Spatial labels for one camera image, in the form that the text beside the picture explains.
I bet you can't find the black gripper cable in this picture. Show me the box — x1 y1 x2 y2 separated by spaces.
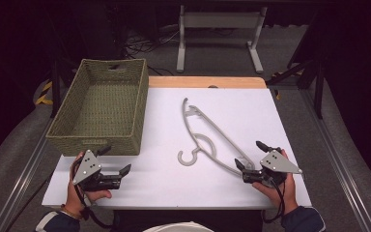
71 159 118 230
262 179 287 224

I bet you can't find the grey plastic clothes hanger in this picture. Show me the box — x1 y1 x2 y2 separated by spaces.
177 97 256 178

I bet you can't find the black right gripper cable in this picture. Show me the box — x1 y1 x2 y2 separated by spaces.
262 179 287 224

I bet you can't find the white metal stand frame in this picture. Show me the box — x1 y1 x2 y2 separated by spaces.
176 5 269 74

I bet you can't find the white table mat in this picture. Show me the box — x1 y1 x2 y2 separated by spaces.
41 87 313 211

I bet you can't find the person's white headgear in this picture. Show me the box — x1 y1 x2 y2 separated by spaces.
141 220 215 232

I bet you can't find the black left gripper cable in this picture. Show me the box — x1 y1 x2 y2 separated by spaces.
71 159 118 230

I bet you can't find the person's left hand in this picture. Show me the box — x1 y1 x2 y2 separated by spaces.
65 151 113 218

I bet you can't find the black metal stand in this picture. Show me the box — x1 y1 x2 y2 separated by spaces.
49 57 79 119
265 47 326 121

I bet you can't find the person's dark clothing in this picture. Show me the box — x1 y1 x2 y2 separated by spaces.
111 209 264 232

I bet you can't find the yellow black floor tape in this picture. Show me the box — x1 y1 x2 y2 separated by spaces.
33 80 54 106

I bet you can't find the aluminium floor rail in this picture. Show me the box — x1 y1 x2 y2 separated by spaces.
299 86 371 232
0 118 55 232

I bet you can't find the gold bracelet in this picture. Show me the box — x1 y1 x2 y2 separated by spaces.
60 204 82 221

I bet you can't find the person's right hand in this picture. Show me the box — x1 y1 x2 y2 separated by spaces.
251 148 300 216

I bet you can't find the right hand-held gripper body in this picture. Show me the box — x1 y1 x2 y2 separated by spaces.
242 149 303 189

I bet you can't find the bundle of floor cables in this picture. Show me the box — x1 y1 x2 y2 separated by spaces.
121 28 182 77

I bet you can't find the green woven basket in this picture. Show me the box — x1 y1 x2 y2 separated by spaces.
45 58 150 158

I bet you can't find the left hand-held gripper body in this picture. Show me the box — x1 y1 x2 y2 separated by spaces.
71 149 124 192

